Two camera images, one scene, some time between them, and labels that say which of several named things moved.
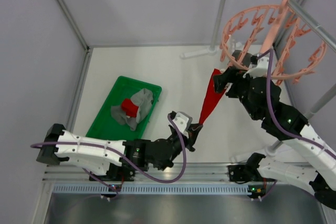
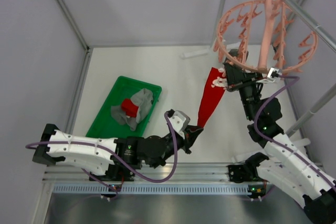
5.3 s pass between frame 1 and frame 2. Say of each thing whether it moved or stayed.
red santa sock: stayed
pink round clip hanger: moved
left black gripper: stayed
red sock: stayed
